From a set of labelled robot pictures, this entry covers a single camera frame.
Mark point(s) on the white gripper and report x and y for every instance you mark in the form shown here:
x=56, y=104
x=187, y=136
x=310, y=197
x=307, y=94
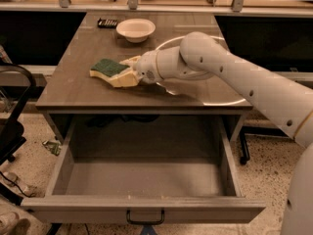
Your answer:
x=146, y=68

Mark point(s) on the green and yellow sponge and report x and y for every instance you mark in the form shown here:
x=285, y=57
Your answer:
x=108, y=70

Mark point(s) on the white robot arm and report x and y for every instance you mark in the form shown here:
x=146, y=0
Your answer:
x=287, y=104

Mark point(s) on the open grey top drawer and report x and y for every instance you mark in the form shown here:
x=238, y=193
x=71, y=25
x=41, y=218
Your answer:
x=180, y=164

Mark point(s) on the white ceramic bowl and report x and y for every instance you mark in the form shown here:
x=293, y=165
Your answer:
x=136, y=30

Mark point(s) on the small black rectangular device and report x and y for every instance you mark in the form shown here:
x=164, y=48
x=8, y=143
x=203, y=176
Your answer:
x=107, y=23

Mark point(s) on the crumpled green wrapper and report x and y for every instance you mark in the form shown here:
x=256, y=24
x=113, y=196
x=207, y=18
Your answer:
x=53, y=146

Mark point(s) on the black rolling stand base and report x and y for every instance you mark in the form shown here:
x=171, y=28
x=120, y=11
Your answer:
x=263, y=131

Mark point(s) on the black office chair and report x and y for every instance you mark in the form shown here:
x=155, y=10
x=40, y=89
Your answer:
x=11, y=130

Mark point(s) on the black drawer handle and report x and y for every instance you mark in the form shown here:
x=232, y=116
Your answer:
x=145, y=217

